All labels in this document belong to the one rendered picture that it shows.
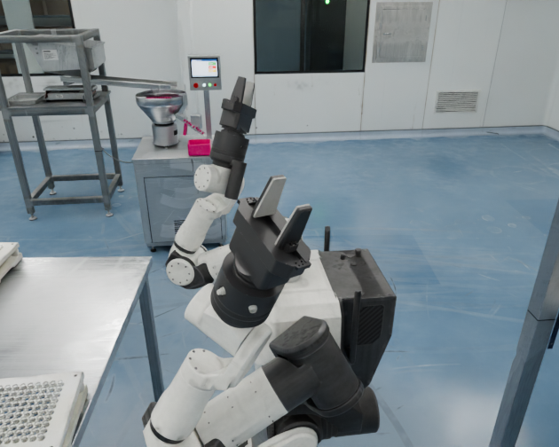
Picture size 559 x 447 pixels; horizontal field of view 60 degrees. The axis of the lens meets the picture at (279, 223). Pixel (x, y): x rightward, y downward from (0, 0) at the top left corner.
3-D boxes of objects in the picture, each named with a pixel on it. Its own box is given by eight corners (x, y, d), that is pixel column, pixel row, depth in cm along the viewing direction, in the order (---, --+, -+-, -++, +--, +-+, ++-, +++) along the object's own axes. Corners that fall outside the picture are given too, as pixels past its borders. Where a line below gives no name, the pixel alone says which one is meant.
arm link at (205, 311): (191, 280, 64) (174, 330, 71) (255, 328, 62) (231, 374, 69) (238, 242, 73) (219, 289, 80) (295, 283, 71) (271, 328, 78)
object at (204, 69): (193, 141, 368) (186, 56, 340) (194, 137, 377) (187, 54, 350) (224, 140, 371) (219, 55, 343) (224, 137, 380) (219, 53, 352)
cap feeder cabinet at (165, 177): (145, 255, 365) (131, 160, 331) (153, 222, 415) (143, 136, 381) (228, 250, 371) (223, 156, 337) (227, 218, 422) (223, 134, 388)
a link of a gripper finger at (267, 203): (270, 180, 56) (253, 219, 59) (290, 177, 58) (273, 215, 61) (262, 171, 56) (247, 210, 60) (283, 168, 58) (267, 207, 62)
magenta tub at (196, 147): (188, 156, 337) (187, 145, 333) (189, 151, 348) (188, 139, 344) (211, 155, 339) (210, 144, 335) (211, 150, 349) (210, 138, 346)
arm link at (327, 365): (289, 410, 91) (349, 369, 93) (300, 433, 82) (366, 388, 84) (257, 359, 89) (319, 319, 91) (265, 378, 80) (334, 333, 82)
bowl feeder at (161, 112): (138, 152, 345) (131, 99, 328) (145, 137, 377) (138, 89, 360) (207, 150, 350) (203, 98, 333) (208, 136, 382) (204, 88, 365)
